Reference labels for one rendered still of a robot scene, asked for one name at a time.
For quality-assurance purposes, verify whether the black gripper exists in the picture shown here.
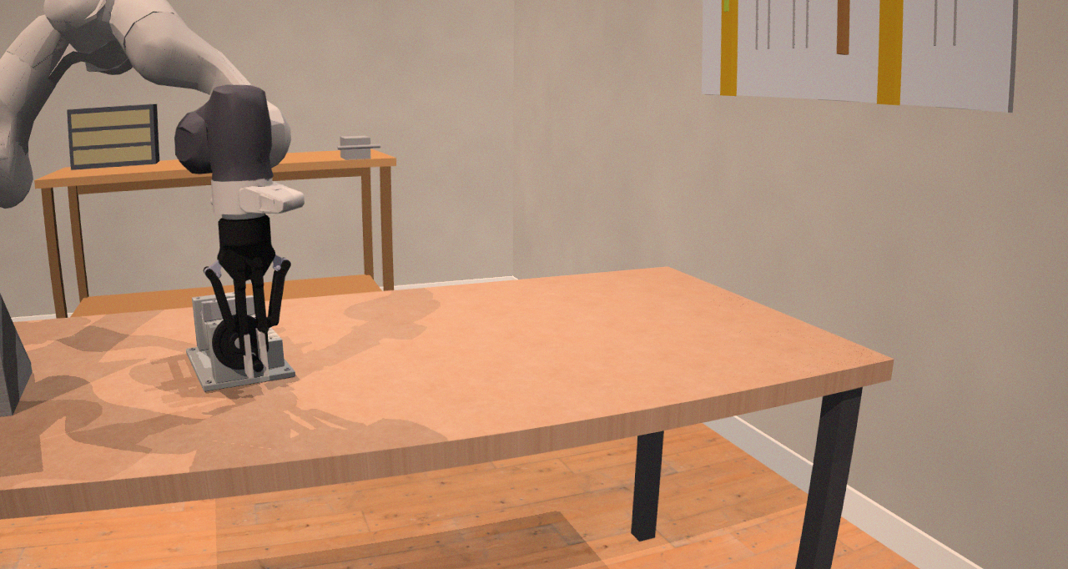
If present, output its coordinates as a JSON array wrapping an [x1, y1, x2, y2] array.
[[204, 214, 290, 378]]

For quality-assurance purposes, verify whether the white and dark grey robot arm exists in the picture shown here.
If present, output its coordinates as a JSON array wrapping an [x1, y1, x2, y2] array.
[[0, 0, 305, 219]]

